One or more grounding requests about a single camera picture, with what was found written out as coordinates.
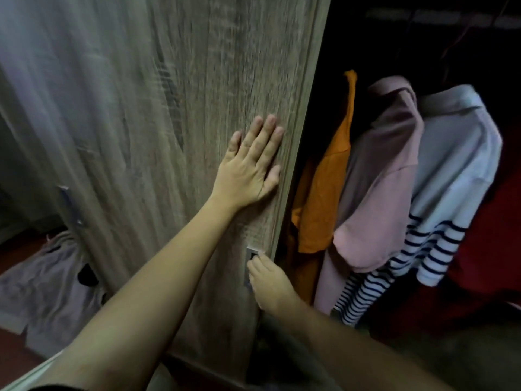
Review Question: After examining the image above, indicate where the red garment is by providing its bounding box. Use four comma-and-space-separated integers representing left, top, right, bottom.
366, 126, 521, 339

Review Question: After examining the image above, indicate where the person's left hand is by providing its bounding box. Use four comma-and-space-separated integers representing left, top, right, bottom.
209, 114, 285, 212

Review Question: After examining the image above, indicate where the pink shirt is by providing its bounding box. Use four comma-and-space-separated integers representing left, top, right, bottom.
313, 76, 425, 316

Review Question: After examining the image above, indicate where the person's left forearm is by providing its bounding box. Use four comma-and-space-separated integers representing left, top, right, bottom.
30, 196, 239, 391

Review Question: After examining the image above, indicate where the metal door handle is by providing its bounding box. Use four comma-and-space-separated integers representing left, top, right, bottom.
243, 246, 265, 288
57, 185, 84, 228

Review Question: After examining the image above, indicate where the wardrobe clothes rail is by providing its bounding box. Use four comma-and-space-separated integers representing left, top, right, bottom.
364, 7, 521, 30

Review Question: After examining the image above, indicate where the orange shirt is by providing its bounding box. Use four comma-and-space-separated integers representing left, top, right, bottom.
284, 70, 358, 306

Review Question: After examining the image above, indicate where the light purple cloth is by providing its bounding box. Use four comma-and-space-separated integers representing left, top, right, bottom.
0, 230, 109, 359

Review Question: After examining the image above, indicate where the person's right forearm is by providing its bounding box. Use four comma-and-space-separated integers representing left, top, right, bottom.
280, 299, 454, 391

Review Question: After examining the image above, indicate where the wooden wardrobe door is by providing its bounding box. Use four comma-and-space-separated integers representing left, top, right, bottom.
0, 0, 332, 381

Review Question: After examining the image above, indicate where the person's right hand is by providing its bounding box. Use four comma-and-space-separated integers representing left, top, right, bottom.
246, 254, 302, 316

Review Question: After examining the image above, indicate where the white navy striped shirt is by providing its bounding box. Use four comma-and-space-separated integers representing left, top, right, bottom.
332, 84, 503, 327

